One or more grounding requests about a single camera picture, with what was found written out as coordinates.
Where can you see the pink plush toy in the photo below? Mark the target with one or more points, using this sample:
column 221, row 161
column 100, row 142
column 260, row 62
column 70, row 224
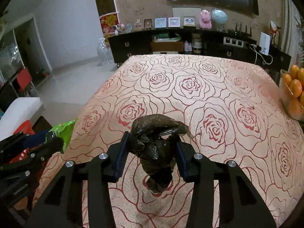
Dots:
column 205, row 19

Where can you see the red white figurine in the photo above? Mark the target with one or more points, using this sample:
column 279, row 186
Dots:
column 274, row 29

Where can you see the large clear water bottle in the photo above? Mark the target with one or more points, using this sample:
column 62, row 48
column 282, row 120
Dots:
column 104, row 52

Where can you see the beige canister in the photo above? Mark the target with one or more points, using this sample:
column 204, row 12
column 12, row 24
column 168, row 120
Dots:
column 197, row 43

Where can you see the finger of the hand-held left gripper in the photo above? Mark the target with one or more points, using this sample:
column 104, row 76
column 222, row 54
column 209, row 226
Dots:
column 35, row 139
column 52, row 147

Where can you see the white cushioned bench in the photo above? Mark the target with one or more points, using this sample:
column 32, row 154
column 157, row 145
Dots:
column 19, row 111

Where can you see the glass fruit bowl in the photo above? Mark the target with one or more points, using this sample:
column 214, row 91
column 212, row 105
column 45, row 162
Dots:
column 285, row 99

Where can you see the dark picture frame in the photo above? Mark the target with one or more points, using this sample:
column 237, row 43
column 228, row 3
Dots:
column 147, row 24

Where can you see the red mesh basket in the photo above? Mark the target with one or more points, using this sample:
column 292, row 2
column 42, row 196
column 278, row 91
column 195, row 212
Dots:
column 23, row 127

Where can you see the green flat package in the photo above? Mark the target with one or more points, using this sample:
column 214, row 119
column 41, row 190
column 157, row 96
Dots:
column 166, row 37

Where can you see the red chair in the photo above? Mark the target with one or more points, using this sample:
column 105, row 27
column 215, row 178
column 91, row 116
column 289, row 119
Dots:
column 23, row 78

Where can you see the white socket panel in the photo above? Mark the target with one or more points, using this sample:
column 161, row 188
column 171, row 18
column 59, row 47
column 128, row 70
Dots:
column 234, row 41

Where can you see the colourful floor toys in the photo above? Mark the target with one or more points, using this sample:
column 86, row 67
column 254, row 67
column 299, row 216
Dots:
column 42, row 72

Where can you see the rose print tablecloth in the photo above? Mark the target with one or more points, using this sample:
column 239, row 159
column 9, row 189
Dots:
column 213, row 87

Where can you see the wooden drawer box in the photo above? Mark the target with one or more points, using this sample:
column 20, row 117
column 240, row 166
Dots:
column 166, row 46

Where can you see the pale blue globe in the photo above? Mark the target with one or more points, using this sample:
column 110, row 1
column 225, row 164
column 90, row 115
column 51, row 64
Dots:
column 219, row 16

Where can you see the red festive wall poster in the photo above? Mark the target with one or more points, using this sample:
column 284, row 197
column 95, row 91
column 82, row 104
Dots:
column 109, row 25

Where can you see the black plastic bag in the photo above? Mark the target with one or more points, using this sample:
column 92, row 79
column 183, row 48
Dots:
column 154, row 147

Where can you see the white box device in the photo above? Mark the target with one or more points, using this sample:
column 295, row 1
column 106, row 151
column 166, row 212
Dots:
column 264, row 44

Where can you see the black router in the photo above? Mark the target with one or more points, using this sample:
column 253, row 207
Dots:
column 241, row 32

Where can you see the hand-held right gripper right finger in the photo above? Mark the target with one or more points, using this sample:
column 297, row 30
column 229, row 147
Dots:
column 181, row 162

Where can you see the beige board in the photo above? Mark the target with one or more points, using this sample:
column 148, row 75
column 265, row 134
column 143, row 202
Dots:
column 180, row 11

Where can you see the pile of oranges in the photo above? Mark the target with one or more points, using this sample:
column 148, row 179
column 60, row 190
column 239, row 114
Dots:
column 295, row 87

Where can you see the glass sliding door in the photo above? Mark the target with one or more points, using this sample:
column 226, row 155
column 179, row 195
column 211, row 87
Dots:
column 9, row 57

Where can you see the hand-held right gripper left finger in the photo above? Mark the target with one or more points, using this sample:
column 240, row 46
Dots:
column 121, row 158

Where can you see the beige curtain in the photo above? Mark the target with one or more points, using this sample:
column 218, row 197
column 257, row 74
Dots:
column 292, row 28

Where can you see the black television cabinet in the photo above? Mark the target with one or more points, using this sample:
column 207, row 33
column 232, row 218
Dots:
column 137, row 46

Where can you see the green snack packet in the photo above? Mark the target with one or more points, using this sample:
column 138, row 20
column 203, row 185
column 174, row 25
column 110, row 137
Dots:
column 64, row 130

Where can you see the dark chair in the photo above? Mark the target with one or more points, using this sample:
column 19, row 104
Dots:
column 7, row 96

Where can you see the small white bottles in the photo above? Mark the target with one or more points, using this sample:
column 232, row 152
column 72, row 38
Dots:
column 187, row 45

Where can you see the small white camera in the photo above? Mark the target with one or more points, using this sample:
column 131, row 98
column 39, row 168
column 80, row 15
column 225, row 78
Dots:
column 116, row 30

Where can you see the light blue picture frame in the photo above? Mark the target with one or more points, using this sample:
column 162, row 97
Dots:
column 160, row 23
column 174, row 22
column 189, row 21

